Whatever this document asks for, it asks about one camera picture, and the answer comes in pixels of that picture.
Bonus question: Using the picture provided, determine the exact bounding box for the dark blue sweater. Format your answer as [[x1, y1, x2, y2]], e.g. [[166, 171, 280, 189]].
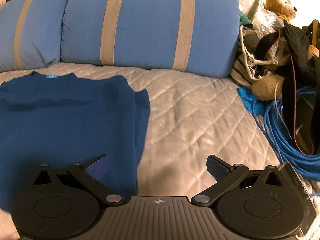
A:
[[0, 71, 151, 213]]

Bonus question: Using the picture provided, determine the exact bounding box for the blue cable coil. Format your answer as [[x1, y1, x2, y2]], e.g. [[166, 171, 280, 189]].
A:
[[254, 86, 320, 181]]

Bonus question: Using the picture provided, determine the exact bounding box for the black clothing pile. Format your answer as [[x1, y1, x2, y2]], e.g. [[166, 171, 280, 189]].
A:
[[255, 19, 320, 155]]

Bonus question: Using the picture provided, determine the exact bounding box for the turquoise cloth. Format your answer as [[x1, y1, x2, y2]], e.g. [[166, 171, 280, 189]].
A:
[[237, 87, 266, 116]]

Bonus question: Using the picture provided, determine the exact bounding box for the striped canvas rope-handle bag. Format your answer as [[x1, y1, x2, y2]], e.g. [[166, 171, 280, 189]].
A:
[[230, 25, 276, 88]]

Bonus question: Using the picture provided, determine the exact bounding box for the wooden hanger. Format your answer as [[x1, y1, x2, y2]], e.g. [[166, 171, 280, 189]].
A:
[[308, 19, 320, 56]]

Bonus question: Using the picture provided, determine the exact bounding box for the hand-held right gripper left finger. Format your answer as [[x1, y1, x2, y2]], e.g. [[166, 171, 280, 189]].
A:
[[32, 154, 125, 206]]

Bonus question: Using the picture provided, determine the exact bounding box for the blue grey-striped pillow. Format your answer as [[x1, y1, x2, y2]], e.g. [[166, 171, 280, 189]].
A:
[[0, 0, 71, 72], [61, 0, 241, 79]]

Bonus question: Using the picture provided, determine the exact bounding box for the brown teddy bear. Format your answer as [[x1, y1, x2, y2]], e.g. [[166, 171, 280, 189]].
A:
[[263, 0, 298, 21]]

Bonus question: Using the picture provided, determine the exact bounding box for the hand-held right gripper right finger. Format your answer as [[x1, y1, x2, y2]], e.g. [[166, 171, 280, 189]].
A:
[[191, 154, 288, 207]]

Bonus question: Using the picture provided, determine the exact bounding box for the tan plush toy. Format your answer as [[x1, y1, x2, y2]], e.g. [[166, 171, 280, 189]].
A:
[[251, 74, 286, 102]]

